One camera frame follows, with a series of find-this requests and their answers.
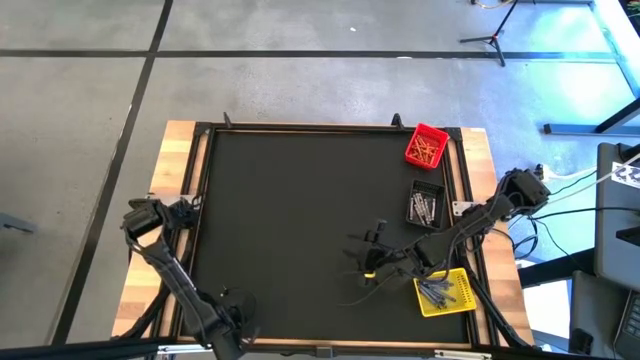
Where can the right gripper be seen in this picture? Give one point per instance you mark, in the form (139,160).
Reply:
(395,262)

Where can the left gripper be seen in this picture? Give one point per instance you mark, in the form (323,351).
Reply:
(235,320)

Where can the battery pile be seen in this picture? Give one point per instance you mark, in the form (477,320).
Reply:
(418,148)

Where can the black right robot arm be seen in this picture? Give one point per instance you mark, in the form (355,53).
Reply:
(475,220)

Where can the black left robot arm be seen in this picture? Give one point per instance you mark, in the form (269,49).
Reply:
(170,270)

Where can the black plastic basket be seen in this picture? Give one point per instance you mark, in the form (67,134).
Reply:
(425,187)

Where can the yellow plastic basket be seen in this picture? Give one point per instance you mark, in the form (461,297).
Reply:
(462,295)

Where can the red plastic basket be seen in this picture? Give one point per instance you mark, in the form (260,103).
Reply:
(440,137)

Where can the white power strip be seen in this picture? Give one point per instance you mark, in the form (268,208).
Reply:
(546,175)

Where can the black tripod stand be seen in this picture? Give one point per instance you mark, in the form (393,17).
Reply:
(494,36)

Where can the black desk leg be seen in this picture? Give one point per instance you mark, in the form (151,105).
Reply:
(590,129)

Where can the gray cabinet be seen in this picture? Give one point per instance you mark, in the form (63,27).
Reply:
(617,235)

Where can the printed marker paper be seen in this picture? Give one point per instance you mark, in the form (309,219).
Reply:
(627,175)

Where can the dark laptop keyboard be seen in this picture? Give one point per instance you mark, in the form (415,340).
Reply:
(631,325)

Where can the silver mount bracket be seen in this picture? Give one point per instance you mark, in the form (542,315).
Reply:
(182,348)
(462,355)

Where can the silver base bracket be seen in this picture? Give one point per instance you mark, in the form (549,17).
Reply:
(462,208)

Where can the black frame clamp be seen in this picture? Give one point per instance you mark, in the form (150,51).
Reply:
(397,121)
(227,121)

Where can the black mount bar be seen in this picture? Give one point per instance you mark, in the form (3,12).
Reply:
(75,350)

